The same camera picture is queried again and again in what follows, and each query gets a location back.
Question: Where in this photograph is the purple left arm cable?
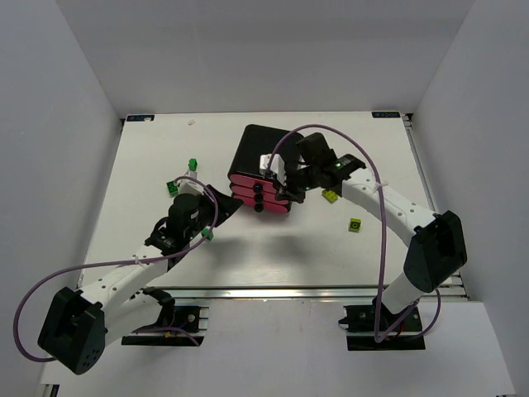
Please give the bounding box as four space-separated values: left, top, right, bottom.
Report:
14 175 220 363

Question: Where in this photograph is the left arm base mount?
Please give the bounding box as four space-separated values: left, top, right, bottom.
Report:
121 287 209 347

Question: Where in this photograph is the dark green small lego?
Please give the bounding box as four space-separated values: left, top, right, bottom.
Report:
188 158 198 172

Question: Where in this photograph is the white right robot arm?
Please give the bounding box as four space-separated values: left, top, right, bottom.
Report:
260 132 468 317

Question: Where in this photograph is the blue table corner sticker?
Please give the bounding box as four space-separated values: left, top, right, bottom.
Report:
126 114 155 122

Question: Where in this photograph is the pink bottom drawer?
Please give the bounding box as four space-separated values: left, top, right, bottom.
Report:
232 194 292 213

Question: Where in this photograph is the aluminium right side rail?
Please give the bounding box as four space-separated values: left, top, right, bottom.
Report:
402 113 437 211

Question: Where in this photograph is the aluminium table front rail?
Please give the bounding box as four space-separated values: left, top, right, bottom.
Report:
76 284 468 302

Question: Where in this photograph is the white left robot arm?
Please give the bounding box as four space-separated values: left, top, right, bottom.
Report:
37 186 243 375

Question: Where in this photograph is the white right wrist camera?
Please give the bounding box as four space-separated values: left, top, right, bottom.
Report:
259 154 298 185

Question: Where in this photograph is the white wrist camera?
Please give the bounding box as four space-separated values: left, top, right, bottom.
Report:
176 171 203 196
259 154 298 185

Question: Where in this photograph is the pink top drawer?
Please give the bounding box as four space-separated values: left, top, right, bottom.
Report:
229 174 278 194

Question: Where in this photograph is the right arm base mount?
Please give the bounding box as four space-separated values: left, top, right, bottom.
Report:
338 288 426 352

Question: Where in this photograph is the blue right corner sticker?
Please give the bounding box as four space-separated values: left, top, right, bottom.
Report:
371 111 401 118

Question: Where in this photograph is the lime square lego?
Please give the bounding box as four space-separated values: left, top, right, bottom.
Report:
348 218 362 232

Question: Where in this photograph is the lime long lego brick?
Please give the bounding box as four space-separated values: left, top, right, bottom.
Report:
322 189 339 203

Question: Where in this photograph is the black drawer cabinet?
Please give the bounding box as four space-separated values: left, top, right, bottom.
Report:
226 123 307 216

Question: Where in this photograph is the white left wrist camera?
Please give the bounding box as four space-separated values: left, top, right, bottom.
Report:
176 171 203 196

